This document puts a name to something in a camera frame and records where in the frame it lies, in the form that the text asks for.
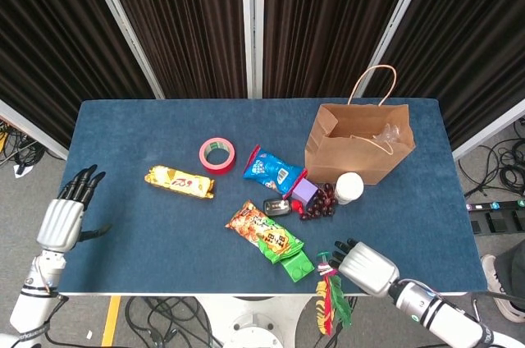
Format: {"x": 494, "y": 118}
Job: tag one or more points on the orange green snack bag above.
{"x": 262, "y": 233}

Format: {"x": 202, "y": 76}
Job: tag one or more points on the gold biscuit packet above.
{"x": 180, "y": 181}

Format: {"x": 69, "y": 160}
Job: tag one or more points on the person grey trousers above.
{"x": 517, "y": 266}

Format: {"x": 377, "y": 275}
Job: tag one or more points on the purple foam block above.
{"x": 304, "y": 191}

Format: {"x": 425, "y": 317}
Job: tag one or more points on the white sneaker dark sole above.
{"x": 498, "y": 282}

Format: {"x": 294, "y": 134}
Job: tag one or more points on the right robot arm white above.
{"x": 435, "y": 311}

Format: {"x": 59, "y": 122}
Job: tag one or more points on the red tape roll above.
{"x": 207, "y": 164}

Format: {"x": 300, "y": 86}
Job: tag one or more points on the green toy brick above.
{"x": 297, "y": 270}

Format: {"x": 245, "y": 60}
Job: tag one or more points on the dark pleated curtain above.
{"x": 184, "y": 15}
{"x": 320, "y": 15}
{"x": 61, "y": 15}
{"x": 471, "y": 15}

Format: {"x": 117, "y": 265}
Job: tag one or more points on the white partition post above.
{"x": 33, "y": 132}
{"x": 119, "y": 15}
{"x": 488, "y": 132}
{"x": 252, "y": 15}
{"x": 398, "y": 15}

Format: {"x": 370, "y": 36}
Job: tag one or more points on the brown paper bag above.
{"x": 348, "y": 163}

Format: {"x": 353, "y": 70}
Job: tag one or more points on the blue snack bag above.
{"x": 270, "y": 169}

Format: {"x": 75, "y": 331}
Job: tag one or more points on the colourful feather shuttlecock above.
{"x": 336, "y": 303}

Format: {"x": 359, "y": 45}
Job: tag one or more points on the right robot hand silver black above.
{"x": 369, "y": 270}

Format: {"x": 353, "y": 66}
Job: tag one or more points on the yellow floor tape strip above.
{"x": 110, "y": 321}

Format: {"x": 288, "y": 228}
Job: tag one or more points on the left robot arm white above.
{"x": 33, "y": 303}

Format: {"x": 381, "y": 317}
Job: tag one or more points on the white paper cup stack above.
{"x": 348, "y": 186}

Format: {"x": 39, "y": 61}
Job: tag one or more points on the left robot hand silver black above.
{"x": 61, "y": 225}

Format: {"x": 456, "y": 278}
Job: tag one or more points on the white table pedestal base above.
{"x": 254, "y": 323}

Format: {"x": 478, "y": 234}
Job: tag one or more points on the dark red grape bunch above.
{"x": 322, "y": 206}

